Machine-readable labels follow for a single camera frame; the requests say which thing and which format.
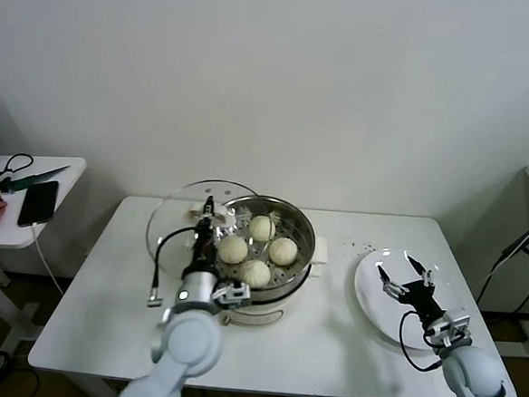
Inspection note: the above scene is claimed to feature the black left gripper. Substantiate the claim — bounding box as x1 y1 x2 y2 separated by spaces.
186 193 223 276

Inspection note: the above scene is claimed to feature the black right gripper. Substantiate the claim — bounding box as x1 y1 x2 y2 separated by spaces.
373 253 450 321

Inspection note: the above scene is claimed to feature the round glass pot lid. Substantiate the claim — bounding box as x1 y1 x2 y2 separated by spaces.
142 175 266 293

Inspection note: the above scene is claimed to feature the white steamed baozi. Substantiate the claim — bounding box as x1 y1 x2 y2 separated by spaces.
235 257 273 290
216 235 250 266
267 237 300 267
246 214 278 244

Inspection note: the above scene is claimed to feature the perforated steel steamer basket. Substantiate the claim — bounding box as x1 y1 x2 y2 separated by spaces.
194 191 333 299

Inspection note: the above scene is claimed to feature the large white plate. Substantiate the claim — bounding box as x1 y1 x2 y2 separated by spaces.
349 245 469 353

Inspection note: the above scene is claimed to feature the cream electric cooker base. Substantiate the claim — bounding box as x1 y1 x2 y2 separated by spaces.
216 249 324 334

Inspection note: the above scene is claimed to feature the white side table with laptop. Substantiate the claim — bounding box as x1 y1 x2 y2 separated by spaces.
0 151 90 359

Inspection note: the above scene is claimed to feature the black smartphone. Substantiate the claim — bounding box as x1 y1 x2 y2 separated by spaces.
16 178 61 230

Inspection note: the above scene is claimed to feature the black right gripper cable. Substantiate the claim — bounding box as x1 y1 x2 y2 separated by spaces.
396 310 448 373

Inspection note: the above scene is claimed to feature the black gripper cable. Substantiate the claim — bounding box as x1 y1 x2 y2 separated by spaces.
396 310 448 373
146 224 200 312

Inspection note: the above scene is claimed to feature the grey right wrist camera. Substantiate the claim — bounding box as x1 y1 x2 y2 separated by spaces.
421 305 474 354

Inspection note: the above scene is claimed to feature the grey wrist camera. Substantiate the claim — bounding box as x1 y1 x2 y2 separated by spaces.
421 305 474 354
211 279 254 308

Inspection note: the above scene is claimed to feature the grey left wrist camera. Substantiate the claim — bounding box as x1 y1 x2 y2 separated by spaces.
211 279 254 308

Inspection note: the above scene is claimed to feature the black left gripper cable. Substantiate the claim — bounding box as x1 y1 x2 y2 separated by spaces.
146 224 200 312

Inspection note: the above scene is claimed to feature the black power cable with adapter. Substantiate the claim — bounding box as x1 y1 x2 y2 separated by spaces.
474 205 529 318

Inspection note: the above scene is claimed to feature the white charging cable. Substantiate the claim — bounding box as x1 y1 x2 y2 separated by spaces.
26 223 69 295

